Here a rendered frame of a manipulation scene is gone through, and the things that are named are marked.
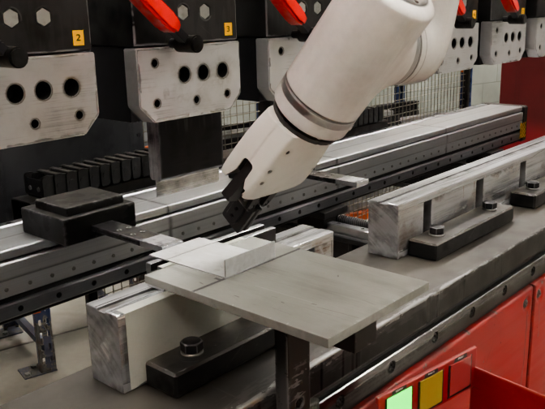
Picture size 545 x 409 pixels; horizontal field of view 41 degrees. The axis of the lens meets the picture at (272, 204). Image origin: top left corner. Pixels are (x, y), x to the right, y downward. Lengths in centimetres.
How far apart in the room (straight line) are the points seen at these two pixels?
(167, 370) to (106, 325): 8
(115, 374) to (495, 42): 91
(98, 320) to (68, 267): 25
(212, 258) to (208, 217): 38
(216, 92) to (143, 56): 11
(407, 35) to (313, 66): 9
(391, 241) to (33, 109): 71
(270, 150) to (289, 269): 17
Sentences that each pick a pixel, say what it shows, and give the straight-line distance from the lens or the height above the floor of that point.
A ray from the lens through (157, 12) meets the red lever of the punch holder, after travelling 74.
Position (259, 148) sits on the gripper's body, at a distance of 73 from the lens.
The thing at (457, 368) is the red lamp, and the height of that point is 82.
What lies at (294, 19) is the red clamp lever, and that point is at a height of 127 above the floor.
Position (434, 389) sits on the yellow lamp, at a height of 81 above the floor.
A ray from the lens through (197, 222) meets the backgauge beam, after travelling 124.
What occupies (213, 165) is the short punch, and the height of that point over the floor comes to 110.
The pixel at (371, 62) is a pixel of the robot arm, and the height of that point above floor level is 124.
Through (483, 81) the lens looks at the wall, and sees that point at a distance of 808.
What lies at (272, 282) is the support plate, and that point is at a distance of 80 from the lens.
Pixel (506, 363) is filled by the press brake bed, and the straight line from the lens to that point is 144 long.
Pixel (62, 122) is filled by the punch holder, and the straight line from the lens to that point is 72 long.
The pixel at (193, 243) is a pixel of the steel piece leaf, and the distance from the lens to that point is 94.
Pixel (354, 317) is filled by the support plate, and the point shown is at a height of 100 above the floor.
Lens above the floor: 129
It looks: 15 degrees down
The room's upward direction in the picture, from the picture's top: 1 degrees counter-clockwise
